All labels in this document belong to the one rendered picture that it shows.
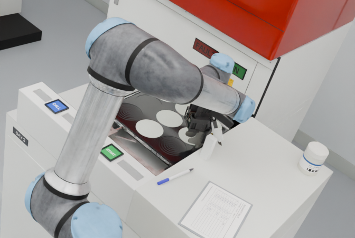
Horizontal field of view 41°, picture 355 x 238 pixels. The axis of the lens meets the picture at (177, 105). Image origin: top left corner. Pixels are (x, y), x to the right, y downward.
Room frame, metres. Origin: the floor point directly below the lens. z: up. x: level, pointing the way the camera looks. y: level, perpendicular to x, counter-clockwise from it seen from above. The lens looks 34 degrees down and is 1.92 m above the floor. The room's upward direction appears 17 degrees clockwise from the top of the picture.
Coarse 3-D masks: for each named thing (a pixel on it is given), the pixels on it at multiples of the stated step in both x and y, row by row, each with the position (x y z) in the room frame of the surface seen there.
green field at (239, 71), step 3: (234, 66) 1.54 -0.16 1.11; (237, 66) 1.53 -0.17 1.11; (234, 69) 1.54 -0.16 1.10; (237, 69) 1.53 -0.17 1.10; (240, 69) 1.53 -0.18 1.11; (243, 69) 1.52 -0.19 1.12; (234, 72) 1.54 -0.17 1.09; (237, 72) 1.53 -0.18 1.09; (240, 72) 1.52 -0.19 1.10; (243, 72) 1.52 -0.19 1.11; (237, 75) 1.53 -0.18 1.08; (240, 75) 1.52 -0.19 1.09; (243, 75) 1.52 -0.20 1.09
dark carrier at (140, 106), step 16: (144, 96) 1.49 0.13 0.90; (128, 112) 1.36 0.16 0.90; (144, 112) 1.38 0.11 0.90; (176, 112) 1.44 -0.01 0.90; (128, 128) 1.27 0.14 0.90; (176, 128) 1.35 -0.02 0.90; (224, 128) 1.44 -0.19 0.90; (160, 144) 1.24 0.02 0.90; (176, 144) 1.26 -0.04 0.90; (176, 160) 1.18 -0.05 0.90
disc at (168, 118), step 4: (160, 112) 1.41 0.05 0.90; (164, 112) 1.42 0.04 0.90; (168, 112) 1.43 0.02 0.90; (172, 112) 1.44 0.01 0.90; (156, 116) 1.38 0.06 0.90; (160, 116) 1.39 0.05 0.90; (164, 116) 1.40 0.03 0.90; (168, 116) 1.41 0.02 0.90; (172, 116) 1.41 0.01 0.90; (176, 116) 1.42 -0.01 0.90; (180, 116) 1.43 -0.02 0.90; (160, 120) 1.37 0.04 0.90; (164, 120) 1.37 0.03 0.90; (168, 120) 1.38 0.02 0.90; (172, 120) 1.39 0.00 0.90; (176, 120) 1.40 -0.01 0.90; (180, 120) 1.40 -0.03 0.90; (164, 124) 1.35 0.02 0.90; (168, 124) 1.36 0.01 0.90; (172, 124) 1.37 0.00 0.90; (176, 124) 1.37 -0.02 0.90; (180, 124) 1.38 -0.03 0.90
